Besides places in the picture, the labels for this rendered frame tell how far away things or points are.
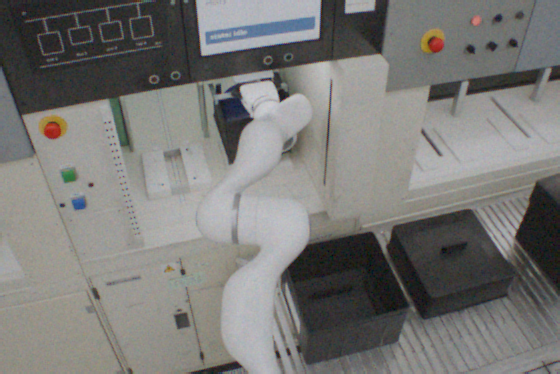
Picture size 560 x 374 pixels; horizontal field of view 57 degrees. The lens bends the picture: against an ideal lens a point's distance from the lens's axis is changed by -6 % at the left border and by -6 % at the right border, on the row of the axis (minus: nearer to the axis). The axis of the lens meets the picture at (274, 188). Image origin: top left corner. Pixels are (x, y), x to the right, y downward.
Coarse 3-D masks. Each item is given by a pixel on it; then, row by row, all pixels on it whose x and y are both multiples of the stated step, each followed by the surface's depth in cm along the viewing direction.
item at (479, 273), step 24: (432, 216) 168; (456, 216) 168; (408, 240) 161; (432, 240) 161; (456, 240) 161; (480, 240) 161; (408, 264) 158; (432, 264) 155; (456, 264) 154; (480, 264) 154; (504, 264) 154; (408, 288) 160; (432, 288) 149; (456, 288) 148; (480, 288) 150; (504, 288) 154; (432, 312) 152
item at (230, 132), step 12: (264, 72) 162; (216, 84) 175; (216, 96) 166; (228, 96) 167; (288, 96) 170; (216, 108) 176; (216, 120) 181; (240, 120) 163; (252, 120) 164; (228, 132) 165; (240, 132) 166; (228, 144) 168; (228, 156) 172
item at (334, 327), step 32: (320, 256) 157; (352, 256) 161; (384, 256) 148; (288, 288) 148; (320, 288) 161; (352, 288) 160; (384, 288) 152; (320, 320) 153; (352, 320) 152; (384, 320) 137; (320, 352) 140; (352, 352) 145
